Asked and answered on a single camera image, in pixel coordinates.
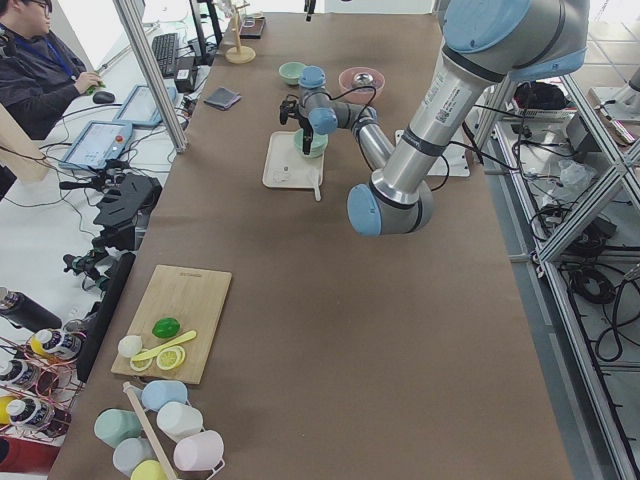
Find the teach pendant tablet near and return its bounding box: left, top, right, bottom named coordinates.
left=58, top=120, right=133, bottom=170

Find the green bowl on tray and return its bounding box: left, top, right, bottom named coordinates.
left=293, top=128, right=329, bottom=158

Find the wooden cutting board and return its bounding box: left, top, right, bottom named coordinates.
left=111, top=265, right=232, bottom=385

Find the pink mug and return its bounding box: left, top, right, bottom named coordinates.
left=173, top=430, right=225, bottom=471

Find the white mug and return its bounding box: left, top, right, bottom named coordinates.
left=156, top=401, right=203, bottom=442

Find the green lime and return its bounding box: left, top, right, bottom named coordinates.
left=152, top=317, right=181, bottom=339

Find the seated person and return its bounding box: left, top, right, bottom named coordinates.
left=1, top=1, right=104, bottom=140

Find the black keyboard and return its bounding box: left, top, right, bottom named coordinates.
left=151, top=33, right=179, bottom=78

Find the black computer mouse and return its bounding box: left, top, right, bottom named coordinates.
left=92, top=90, right=115, bottom=105

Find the wooden cup tree stand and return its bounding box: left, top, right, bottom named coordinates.
left=217, top=0, right=256, bottom=65

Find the pink bowl with ice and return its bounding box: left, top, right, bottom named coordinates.
left=338, top=67, right=386, bottom=105

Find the grey purple cloth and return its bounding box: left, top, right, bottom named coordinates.
left=204, top=87, right=242, bottom=111

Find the green mug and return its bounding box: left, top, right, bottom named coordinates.
left=94, top=409, right=142, bottom=448

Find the white garlic toy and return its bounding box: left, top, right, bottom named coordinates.
left=117, top=335, right=143, bottom=358

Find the yellow plastic knife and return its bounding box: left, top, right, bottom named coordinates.
left=131, top=330, right=197, bottom=362

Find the grey mug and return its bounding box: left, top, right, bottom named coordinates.
left=112, top=437, right=156, bottom=477

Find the teach pendant tablet far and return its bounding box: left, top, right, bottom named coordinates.
left=113, top=84, right=162, bottom=129

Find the yellow mug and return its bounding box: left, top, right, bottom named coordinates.
left=130, top=460, right=167, bottom=480

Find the blue mug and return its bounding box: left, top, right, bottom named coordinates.
left=141, top=380, right=188, bottom=412

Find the wooden mug rack pole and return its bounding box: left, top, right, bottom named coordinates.
left=122, top=382, right=178, bottom=480

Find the black water bottle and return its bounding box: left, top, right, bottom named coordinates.
left=1, top=287, right=62, bottom=332

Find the white ceramic spoon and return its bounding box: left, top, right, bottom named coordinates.
left=307, top=170, right=322, bottom=202

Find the teach pendant tablet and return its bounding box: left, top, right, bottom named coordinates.
left=113, top=84, right=162, bottom=129
left=58, top=120, right=133, bottom=170

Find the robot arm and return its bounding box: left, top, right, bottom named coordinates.
left=303, top=0, right=352, bottom=22
left=280, top=0, right=590, bottom=236

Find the beige rabbit tray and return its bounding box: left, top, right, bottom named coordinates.
left=262, top=131, right=324, bottom=190

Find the aluminium frame post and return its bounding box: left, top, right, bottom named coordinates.
left=112, top=0, right=188, bottom=154

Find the lemon slice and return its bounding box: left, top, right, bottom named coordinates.
left=155, top=345, right=186, bottom=371

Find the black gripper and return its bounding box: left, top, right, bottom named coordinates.
left=278, top=94, right=313, bottom=155

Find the green bowl robot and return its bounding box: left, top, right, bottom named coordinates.
left=278, top=61, right=307, bottom=86

